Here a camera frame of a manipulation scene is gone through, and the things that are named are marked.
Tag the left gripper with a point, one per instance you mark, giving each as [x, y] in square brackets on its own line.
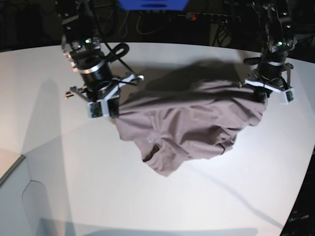
[265, 86]

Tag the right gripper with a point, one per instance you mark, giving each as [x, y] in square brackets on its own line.
[109, 92]

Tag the mauve t-shirt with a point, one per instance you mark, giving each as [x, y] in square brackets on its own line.
[195, 112]

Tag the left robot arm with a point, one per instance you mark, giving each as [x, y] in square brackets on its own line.
[272, 72]

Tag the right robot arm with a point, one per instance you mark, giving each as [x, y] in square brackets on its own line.
[103, 74]

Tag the power strip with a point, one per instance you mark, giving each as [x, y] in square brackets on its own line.
[208, 17]

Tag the blue box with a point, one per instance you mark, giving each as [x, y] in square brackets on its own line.
[141, 5]

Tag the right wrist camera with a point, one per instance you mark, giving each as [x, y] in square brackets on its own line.
[97, 109]

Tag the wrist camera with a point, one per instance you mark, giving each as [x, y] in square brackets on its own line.
[288, 96]
[97, 109]

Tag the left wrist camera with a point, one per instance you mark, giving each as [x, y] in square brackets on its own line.
[288, 96]

